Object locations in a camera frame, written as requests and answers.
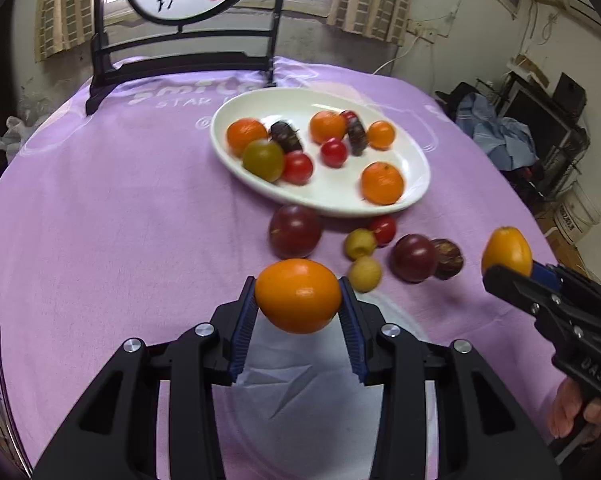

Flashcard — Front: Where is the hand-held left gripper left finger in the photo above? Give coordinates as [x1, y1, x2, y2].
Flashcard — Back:
[33, 276, 257, 480]

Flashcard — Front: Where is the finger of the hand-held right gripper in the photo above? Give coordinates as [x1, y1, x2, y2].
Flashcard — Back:
[531, 260, 601, 312]
[483, 264, 576, 332]

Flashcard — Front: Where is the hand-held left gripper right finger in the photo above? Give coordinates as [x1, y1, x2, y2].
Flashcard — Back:
[337, 277, 563, 480]

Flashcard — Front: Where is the smooth small orange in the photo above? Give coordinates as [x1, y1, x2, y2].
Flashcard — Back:
[481, 226, 533, 278]
[254, 258, 343, 335]

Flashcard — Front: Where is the small yellow-green fruit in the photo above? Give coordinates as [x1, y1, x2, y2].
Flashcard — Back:
[347, 256, 383, 293]
[343, 228, 378, 261]

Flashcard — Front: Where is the dark purple tomato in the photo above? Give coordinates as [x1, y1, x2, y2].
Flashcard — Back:
[268, 204, 324, 259]
[391, 233, 438, 283]

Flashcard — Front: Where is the white oval plate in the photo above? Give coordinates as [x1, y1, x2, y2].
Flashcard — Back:
[209, 87, 431, 218]

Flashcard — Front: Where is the large orange tangerine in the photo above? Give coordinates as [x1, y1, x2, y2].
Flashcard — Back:
[360, 161, 405, 206]

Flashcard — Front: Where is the green tangerine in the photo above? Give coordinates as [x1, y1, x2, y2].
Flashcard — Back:
[243, 139, 286, 182]

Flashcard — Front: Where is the person's right hand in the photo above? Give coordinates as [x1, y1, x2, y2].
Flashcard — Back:
[547, 378, 601, 443]

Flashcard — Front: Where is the white plastic bucket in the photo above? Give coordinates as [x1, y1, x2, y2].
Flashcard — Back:
[553, 180, 601, 246]

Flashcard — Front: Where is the blue cloth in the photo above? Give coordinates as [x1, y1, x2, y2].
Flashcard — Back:
[455, 92, 540, 171]

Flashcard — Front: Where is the black monitor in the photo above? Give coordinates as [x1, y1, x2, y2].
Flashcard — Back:
[495, 72, 581, 161]

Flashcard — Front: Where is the black speaker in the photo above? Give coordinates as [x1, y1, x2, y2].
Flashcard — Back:
[553, 72, 587, 116]

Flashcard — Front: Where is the white plastic bag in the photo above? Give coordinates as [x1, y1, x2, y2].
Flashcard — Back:
[0, 116, 36, 153]

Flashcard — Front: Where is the beige checked curtain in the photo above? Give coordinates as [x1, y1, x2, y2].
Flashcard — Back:
[327, 0, 416, 48]
[34, 0, 106, 63]

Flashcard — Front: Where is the white power cable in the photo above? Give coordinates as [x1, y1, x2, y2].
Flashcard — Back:
[371, 35, 421, 76]

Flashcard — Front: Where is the white wall socket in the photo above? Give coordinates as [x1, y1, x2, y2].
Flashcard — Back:
[407, 20, 438, 43]

